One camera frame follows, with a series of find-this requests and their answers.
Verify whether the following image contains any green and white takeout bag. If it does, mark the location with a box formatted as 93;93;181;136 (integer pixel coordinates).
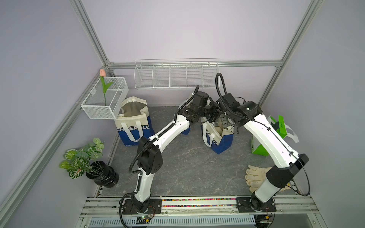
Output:
250;115;299;157

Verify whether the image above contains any blue beige takeout bag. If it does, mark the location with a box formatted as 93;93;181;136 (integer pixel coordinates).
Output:
115;97;155;146

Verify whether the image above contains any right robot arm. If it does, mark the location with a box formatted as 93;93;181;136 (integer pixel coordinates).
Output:
215;73;309;212

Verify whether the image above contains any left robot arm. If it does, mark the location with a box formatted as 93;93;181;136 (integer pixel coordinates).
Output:
119;86;219;228

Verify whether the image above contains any beige work glove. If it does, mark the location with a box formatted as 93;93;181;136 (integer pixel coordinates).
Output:
244;165;292;193

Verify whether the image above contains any artificial pink tulip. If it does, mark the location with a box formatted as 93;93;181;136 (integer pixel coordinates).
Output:
99;69;113;105

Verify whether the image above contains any potted green leafy plant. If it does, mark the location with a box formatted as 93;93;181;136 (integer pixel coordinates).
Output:
59;138;119;188

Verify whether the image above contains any long white wire basket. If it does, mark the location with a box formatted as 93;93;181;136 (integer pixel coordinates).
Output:
134;59;219;89

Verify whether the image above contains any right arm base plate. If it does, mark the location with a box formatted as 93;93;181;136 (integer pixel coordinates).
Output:
236;196;277;213

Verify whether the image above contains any small white wire basket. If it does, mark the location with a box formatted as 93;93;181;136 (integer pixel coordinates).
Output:
81;77;129;120

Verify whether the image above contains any aluminium frame rail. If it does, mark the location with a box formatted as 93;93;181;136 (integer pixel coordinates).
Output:
108;59;283;70

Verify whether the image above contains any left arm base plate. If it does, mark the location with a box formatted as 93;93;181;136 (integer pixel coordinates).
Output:
122;198;162;215

